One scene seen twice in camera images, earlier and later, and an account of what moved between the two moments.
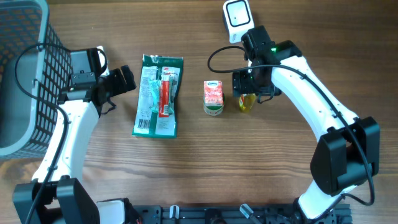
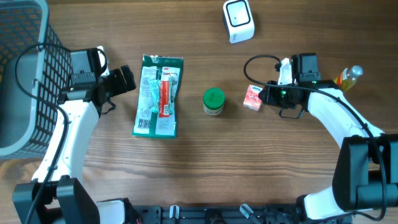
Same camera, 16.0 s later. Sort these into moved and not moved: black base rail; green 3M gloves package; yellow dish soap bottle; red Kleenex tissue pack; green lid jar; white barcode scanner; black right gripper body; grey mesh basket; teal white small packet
Moved: yellow dish soap bottle; red Kleenex tissue pack; black right gripper body
Not moved: white barcode scanner; green lid jar; black base rail; teal white small packet; grey mesh basket; green 3M gloves package
